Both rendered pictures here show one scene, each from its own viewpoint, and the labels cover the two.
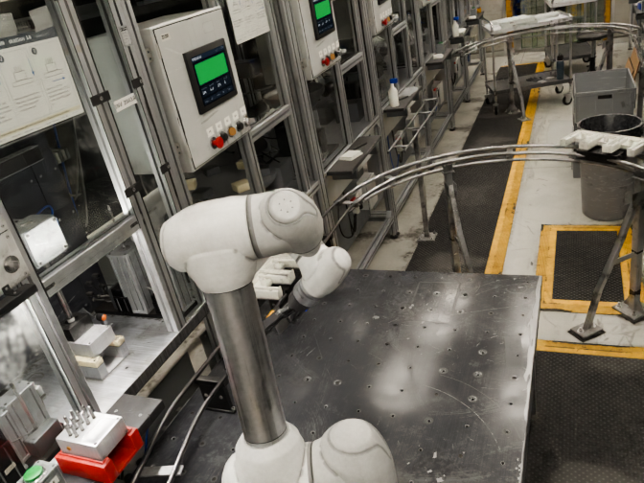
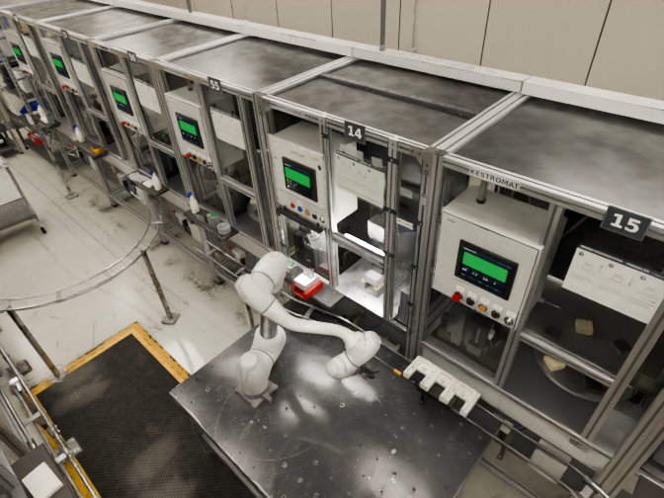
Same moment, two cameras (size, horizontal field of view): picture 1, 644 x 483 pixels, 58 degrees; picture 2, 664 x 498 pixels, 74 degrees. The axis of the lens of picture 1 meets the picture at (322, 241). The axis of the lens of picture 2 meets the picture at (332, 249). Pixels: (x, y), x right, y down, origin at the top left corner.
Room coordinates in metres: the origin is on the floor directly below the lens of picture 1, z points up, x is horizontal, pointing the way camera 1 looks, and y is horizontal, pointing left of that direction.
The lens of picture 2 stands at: (1.87, -1.22, 2.87)
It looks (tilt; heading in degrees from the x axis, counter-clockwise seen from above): 39 degrees down; 108
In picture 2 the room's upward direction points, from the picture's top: 4 degrees counter-clockwise
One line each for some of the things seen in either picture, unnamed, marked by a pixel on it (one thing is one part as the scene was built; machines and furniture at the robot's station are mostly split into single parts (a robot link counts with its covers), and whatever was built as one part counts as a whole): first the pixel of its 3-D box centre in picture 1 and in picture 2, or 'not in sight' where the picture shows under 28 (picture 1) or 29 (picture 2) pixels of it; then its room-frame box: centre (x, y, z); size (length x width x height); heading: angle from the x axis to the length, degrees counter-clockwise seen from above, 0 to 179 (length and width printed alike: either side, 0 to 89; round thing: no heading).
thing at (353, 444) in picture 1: (355, 466); (252, 370); (0.97, 0.03, 0.85); 0.18 x 0.16 x 0.22; 85
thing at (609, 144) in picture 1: (603, 148); not in sight; (2.53, -1.40, 0.84); 0.37 x 0.14 x 0.10; 31
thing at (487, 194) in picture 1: (499, 132); not in sight; (5.39, -1.92, 0.01); 5.85 x 0.59 x 0.01; 153
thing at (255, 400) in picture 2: not in sight; (257, 388); (0.99, 0.01, 0.71); 0.22 x 0.18 x 0.06; 153
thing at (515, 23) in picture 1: (527, 59); not in sight; (6.14, -2.53, 0.48); 0.88 x 0.56 x 0.96; 81
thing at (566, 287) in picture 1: (586, 263); not in sight; (2.85, -1.50, 0.01); 1.00 x 0.55 x 0.01; 153
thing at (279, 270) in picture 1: (283, 273); (440, 387); (1.96, 0.17, 0.84); 0.36 x 0.14 x 0.10; 153
